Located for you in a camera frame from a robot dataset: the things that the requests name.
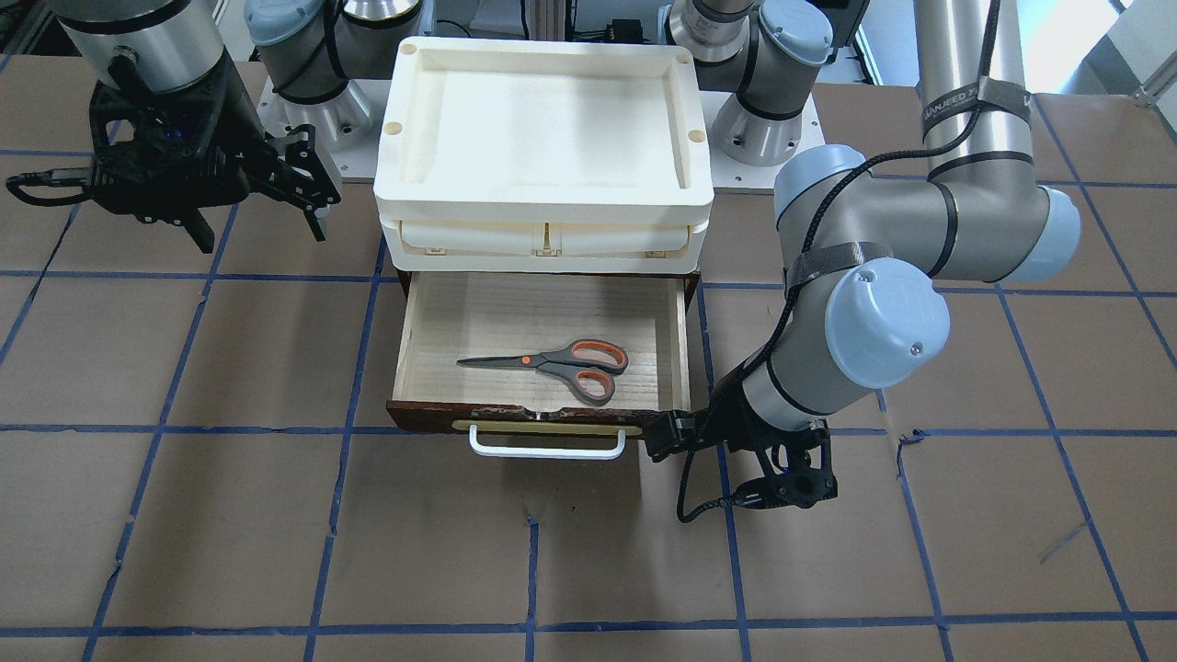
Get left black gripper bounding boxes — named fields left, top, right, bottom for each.
left=644, top=410, right=736, bottom=462

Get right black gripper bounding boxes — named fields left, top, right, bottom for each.
left=188, top=125, right=341, bottom=254

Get grey orange scissors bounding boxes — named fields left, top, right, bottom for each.
left=455, top=338, right=630, bottom=406

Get light wooden drawer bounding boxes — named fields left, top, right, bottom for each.
left=386, top=272, right=692, bottom=442

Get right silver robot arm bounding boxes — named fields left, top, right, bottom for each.
left=6, top=1, right=425, bottom=253

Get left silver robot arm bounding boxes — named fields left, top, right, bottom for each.
left=644, top=1, right=1080, bottom=461

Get white plastic tray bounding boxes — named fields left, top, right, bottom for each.
left=373, top=37, right=714, bottom=274

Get brown paper table cover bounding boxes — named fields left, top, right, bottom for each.
left=4, top=94, right=1173, bottom=661

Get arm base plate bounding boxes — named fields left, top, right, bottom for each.
left=257, top=79, right=390, bottom=183
left=701, top=91, right=825, bottom=194

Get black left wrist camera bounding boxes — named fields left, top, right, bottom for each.
left=729, top=419, right=838, bottom=508

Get white drawer handle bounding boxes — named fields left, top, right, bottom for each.
left=468, top=425, right=626, bottom=461

